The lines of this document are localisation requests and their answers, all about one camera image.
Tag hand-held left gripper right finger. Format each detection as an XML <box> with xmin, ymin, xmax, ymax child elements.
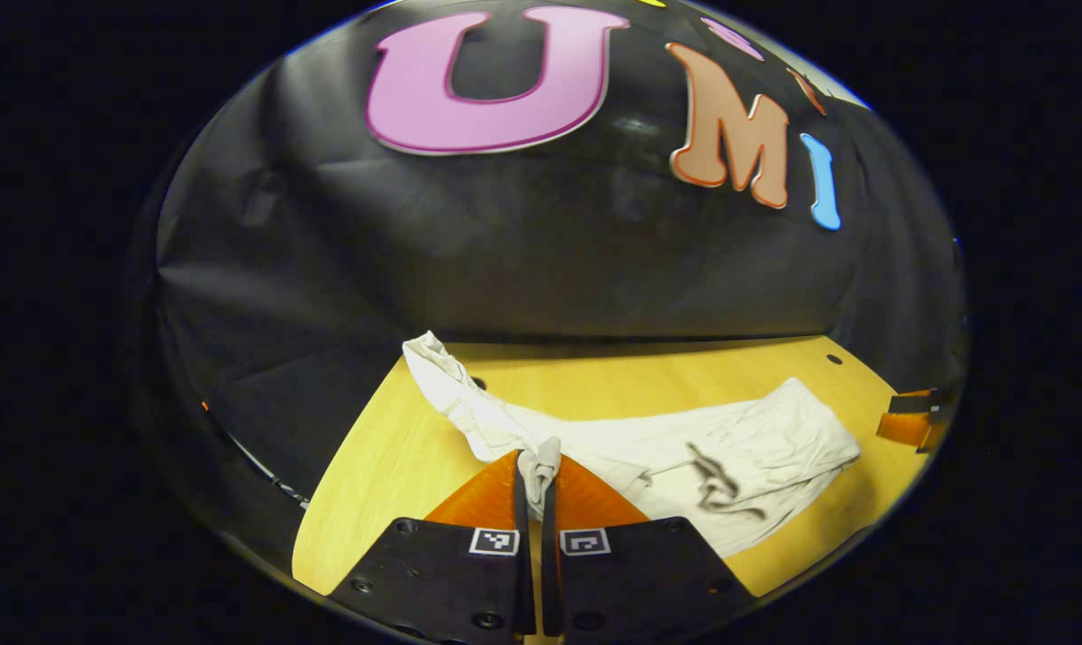
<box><xmin>541</xmin><ymin>452</ymin><xmax>757</xmax><ymax>645</ymax></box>

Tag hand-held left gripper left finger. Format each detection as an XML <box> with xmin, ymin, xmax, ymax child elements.
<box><xmin>326</xmin><ymin>450</ymin><xmax>537</xmax><ymax>645</ymax></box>

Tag white jeans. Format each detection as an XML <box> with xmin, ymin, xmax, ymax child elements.
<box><xmin>402</xmin><ymin>331</ymin><xmax>863</xmax><ymax>561</ymax></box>

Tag black backdrop cloth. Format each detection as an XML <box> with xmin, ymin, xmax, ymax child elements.
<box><xmin>151</xmin><ymin>0</ymin><xmax>967</xmax><ymax>507</ymax></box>

